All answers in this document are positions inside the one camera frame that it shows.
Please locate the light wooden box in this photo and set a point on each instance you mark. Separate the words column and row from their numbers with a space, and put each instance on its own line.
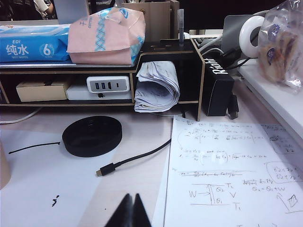
column 156, row 19

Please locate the beige cardboard box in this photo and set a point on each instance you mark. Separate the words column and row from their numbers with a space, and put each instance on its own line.
column 40, row 92

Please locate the handwritten note paper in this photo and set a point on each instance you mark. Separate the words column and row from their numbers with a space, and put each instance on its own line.
column 225, row 165

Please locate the black round lid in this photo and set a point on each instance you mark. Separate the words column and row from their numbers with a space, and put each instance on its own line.
column 92, row 137

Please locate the white shelf board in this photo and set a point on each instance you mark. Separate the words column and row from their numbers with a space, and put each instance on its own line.
column 272, row 94

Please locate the beige paper cup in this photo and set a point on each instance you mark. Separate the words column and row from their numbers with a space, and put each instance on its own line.
column 4, row 165

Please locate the black wooden desk organizer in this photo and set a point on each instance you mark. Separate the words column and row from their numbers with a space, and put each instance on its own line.
column 189, row 78

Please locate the flat white box Apple logo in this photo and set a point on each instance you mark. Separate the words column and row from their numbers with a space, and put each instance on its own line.
column 78, row 94

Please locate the black keyboard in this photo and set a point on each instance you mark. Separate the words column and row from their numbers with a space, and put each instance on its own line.
column 206, row 41

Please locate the blue wet wipes pack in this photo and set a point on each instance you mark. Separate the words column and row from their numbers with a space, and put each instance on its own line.
column 30, row 42

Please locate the white paper sheet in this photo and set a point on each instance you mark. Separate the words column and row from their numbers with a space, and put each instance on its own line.
column 47, row 184

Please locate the white USB hub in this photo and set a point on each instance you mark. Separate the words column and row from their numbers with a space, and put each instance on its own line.
column 107, row 84

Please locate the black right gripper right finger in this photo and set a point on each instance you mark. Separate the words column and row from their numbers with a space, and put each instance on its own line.
column 140, row 212

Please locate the silver monitor stand column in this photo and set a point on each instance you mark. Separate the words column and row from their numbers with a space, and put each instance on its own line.
column 71, row 11

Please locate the clear plastic bag of bread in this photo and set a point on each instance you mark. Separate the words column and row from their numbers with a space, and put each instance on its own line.
column 281, row 47

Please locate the silver metal stand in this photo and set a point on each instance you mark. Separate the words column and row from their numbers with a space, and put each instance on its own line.
column 230, row 28

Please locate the black box with white lettering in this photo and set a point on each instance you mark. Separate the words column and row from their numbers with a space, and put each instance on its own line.
column 219, row 94

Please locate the pink tissue pack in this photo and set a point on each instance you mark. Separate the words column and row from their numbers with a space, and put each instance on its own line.
column 106, row 47

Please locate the folded stack of papers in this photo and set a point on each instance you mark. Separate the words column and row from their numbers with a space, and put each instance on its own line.
column 156, row 94

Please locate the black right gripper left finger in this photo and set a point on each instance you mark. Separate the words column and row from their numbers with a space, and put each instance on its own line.
column 122, row 212

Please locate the grey pen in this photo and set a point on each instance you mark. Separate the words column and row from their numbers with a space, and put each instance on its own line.
column 180, row 23

